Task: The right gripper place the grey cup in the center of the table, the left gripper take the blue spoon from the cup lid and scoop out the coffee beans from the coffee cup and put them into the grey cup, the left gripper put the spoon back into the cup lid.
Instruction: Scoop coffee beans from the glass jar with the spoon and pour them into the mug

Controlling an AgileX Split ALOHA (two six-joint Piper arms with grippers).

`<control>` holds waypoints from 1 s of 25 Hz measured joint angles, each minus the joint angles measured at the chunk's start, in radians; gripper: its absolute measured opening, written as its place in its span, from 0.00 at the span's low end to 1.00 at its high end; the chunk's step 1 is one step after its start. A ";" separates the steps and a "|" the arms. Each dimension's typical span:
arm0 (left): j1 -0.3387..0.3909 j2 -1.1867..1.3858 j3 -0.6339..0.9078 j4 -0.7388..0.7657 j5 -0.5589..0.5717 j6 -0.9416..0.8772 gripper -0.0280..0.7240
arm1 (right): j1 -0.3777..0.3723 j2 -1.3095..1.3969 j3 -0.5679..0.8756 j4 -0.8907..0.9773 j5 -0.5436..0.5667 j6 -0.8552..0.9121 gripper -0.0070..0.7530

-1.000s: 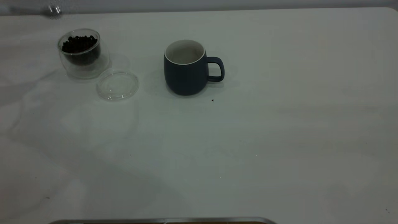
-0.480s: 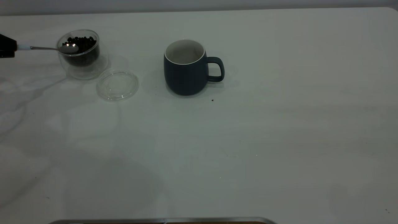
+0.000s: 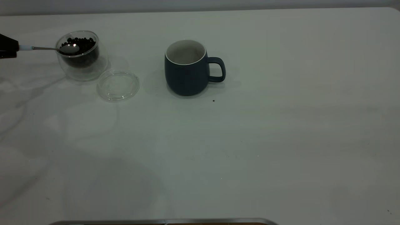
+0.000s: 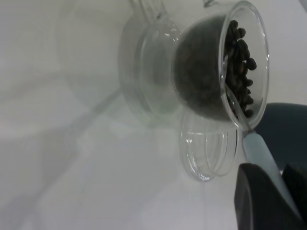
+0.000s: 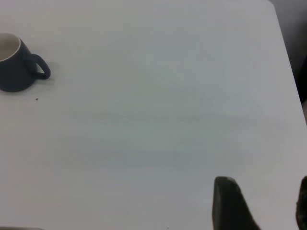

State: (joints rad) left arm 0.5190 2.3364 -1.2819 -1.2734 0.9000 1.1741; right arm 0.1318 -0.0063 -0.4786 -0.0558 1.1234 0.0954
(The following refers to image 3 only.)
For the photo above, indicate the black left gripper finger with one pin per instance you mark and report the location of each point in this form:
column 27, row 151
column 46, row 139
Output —
column 7, row 43
column 7, row 55

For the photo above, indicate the dark grey ceramic mug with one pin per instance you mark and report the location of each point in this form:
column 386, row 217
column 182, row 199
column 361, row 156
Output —
column 186, row 78

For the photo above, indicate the dark coffee beans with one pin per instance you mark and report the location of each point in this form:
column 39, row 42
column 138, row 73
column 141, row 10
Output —
column 84, row 57

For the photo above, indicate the clear round glass lid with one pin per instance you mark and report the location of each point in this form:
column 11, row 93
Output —
column 118, row 87

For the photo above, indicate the double-wall clear glass jar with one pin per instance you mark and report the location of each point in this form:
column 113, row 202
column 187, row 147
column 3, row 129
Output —
column 75, row 72

